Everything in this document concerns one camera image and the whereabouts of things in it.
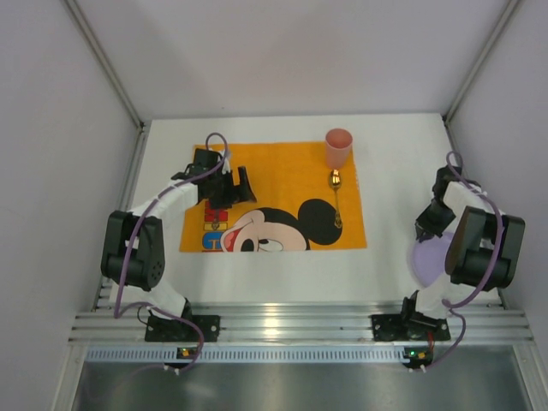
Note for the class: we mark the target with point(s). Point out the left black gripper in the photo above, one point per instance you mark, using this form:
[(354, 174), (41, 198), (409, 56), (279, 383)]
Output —
[(231, 188)]

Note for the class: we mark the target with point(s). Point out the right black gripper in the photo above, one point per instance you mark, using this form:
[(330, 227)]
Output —
[(428, 220)]

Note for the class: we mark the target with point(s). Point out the lilac plate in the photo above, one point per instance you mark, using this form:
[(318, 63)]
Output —
[(427, 259)]

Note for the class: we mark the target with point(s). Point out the orange Mickey Mouse placemat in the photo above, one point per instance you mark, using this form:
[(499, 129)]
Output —
[(295, 208)]

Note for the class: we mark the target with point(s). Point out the gold spoon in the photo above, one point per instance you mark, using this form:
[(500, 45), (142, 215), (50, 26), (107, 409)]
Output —
[(335, 184)]

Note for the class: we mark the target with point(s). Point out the red cup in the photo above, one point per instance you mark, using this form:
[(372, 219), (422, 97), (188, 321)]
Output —
[(338, 144)]

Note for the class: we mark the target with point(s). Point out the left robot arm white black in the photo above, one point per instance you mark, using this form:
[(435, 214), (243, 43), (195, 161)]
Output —
[(133, 254)]

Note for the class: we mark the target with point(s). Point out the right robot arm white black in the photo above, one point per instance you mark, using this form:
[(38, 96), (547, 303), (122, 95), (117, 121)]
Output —
[(464, 246)]

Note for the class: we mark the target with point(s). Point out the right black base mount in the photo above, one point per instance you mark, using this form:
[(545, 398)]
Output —
[(387, 327)]

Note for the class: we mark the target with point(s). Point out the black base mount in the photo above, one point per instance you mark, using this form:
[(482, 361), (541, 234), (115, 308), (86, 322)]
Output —
[(387, 327), (173, 331)]

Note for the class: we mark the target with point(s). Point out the aluminium rail frame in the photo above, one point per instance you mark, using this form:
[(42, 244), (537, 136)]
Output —
[(488, 323)]

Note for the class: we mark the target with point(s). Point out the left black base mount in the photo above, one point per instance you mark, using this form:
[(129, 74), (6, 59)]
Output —
[(173, 331)]

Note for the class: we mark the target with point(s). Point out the perforated cable duct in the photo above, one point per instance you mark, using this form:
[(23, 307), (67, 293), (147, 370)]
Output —
[(249, 354)]

